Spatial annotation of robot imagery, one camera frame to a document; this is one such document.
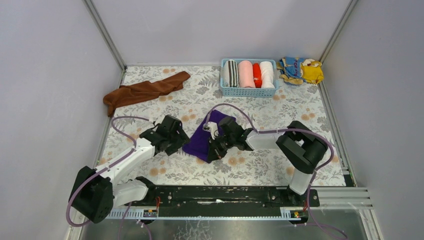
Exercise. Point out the brown towel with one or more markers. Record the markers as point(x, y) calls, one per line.
point(144, 91)

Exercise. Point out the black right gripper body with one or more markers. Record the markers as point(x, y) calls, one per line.
point(218, 145)

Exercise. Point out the slotted cable duct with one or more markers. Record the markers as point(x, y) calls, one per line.
point(284, 214)

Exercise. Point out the red rolled towel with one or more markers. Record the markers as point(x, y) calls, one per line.
point(257, 75)

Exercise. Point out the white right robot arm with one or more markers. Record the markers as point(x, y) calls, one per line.
point(303, 148)

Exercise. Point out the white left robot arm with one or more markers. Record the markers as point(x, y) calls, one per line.
point(96, 191)

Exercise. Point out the purple towel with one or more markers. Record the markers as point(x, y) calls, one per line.
point(198, 145)

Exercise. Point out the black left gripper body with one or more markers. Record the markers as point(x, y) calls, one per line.
point(175, 140)

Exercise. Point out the light blue plastic basket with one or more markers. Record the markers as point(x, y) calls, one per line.
point(249, 92)

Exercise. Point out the blue yellow cartoon towel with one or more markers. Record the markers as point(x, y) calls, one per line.
point(297, 71)

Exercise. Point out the floral patterned table mat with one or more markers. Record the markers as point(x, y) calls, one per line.
point(200, 93)

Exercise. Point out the striped rolled towel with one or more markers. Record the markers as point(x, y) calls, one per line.
point(230, 74)

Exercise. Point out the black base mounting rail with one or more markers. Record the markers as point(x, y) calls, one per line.
point(257, 202)

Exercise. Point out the pink rolled towel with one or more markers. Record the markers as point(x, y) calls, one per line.
point(246, 77)

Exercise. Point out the white rolled towel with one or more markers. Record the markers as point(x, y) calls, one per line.
point(267, 75)

